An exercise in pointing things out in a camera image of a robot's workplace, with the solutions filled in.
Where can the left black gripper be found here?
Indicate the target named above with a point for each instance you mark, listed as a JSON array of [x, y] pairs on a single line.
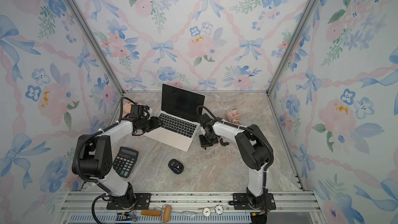
[[156, 124]]

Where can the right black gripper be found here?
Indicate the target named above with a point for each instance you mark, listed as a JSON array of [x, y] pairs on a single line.
[[203, 143]]

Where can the black mouse battery cover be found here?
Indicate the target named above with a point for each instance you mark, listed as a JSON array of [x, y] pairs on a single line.
[[222, 143]]

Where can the silver laptop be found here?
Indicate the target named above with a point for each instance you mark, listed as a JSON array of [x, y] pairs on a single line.
[[180, 122]]

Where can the black wireless mouse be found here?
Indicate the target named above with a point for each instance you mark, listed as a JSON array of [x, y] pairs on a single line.
[[176, 166]]

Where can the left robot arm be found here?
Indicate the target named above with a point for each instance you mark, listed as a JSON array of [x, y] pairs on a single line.
[[93, 161]]

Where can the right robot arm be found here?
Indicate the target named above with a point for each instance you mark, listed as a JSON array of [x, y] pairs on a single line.
[[255, 151]]

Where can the pink plush doll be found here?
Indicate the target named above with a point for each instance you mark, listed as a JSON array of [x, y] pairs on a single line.
[[126, 109]]

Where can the pink small toy appliance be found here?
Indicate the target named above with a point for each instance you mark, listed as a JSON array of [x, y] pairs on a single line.
[[233, 116]]

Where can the black calculator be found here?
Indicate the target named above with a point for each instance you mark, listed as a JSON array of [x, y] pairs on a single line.
[[124, 162]]

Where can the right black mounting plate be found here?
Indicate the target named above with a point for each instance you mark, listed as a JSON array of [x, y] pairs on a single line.
[[247, 201]]

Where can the black mounting plate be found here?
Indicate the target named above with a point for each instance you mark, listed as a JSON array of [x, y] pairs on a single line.
[[138, 201], [247, 201]]

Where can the white round knob right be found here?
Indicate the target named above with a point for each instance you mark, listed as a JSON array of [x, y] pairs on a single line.
[[219, 209]]

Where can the white round knob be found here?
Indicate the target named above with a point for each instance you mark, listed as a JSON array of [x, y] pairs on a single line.
[[206, 212], [219, 209]]

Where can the white round knob left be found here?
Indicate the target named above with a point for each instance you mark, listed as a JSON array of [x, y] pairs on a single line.
[[206, 212]]

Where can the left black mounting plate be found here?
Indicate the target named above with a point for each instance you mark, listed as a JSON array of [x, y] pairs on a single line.
[[138, 201]]

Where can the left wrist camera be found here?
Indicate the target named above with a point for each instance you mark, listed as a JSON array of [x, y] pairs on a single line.
[[137, 111]]

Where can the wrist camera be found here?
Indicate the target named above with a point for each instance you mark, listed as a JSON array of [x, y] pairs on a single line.
[[204, 120], [137, 111]]

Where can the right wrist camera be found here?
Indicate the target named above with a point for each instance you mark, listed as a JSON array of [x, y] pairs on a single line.
[[204, 120]]

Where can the wooden handle roller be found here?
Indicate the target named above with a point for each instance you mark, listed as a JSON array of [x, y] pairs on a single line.
[[164, 213]]

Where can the aluminium front rail frame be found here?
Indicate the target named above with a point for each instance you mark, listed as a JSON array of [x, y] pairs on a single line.
[[292, 207]]

